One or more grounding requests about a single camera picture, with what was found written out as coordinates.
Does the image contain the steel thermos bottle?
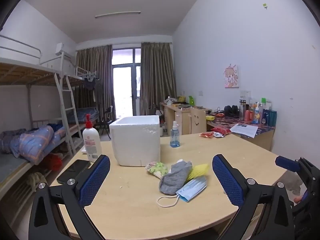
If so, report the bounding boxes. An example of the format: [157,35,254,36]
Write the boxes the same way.
[239,99,246,121]

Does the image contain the left brown curtain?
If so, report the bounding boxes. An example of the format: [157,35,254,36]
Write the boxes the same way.
[74,45,116,120]

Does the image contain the blue plaid quilt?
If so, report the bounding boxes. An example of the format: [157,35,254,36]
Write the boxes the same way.
[1,125,66,165]

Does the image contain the red snack packet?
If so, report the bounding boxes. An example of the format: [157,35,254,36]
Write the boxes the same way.
[200,131,214,138]

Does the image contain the light wooden desk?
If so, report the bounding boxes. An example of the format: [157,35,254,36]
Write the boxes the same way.
[161,103,212,135]

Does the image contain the large red snack pack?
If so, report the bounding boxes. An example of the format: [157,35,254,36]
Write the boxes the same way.
[211,127,231,135]

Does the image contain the blue spray bottle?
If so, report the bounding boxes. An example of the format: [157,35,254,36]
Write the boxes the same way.
[170,121,180,148]

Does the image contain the white lotion pump bottle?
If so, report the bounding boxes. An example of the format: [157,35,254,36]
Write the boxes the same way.
[82,114,102,163]

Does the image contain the metal bunk bed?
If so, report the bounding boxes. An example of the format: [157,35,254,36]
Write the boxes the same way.
[1,35,98,195]

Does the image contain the glass balcony door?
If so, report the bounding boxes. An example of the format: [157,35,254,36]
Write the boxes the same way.
[112,48,141,119]

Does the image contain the blue toiletry box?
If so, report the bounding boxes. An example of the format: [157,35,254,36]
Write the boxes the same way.
[261,109,277,127]

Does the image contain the brown curtain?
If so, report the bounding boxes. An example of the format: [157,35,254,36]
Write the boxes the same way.
[139,42,177,115]
[74,45,116,120]

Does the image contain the yellow foam fruit net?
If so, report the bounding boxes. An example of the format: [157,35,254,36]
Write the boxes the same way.
[186,164,209,182]

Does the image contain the printed white paper sheet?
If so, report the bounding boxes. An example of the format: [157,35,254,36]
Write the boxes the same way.
[230,124,258,138]

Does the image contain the black folding chair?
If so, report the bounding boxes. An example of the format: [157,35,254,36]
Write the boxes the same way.
[95,106,113,138]

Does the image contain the red orange bottle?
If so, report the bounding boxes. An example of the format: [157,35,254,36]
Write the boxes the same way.
[244,109,254,122]

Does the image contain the black smartphone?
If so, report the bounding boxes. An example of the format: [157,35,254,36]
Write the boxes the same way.
[56,159,91,184]

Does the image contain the white styrofoam box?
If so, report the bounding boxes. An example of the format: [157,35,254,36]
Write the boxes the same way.
[110,115,161,167]

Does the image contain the ceiling tube light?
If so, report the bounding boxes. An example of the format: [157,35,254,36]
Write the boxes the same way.
[94,11,141,19]

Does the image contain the wooden smiley chair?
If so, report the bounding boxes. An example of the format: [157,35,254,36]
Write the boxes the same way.
[190,108,207,134]

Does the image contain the blue face mask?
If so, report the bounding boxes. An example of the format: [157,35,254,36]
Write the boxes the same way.
[156,176,207,208]

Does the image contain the right brown curtain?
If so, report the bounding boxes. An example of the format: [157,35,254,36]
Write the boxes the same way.
[139,42,177,115]

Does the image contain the patterned desk cloth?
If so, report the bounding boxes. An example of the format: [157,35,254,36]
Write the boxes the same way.
[206,113,276,134]

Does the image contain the white air conditioner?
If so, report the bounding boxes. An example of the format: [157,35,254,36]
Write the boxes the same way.
[55,43,75,60]

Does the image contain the anime wall picture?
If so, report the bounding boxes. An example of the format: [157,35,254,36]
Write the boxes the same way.
[224,64,239,88]

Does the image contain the grey sock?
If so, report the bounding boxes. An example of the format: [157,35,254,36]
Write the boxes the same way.
[159,161,193,196]

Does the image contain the white snack packet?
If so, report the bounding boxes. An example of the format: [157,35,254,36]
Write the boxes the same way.
[213,132,224,138]

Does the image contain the green floral plastic bag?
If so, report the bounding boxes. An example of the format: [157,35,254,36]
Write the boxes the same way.
[145,161,169,179]

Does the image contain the black headphones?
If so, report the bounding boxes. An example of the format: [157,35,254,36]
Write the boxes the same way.
[223,105,239,118]

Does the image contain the yellow object on desk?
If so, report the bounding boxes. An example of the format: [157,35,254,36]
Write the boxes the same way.
[206,115,215,121]

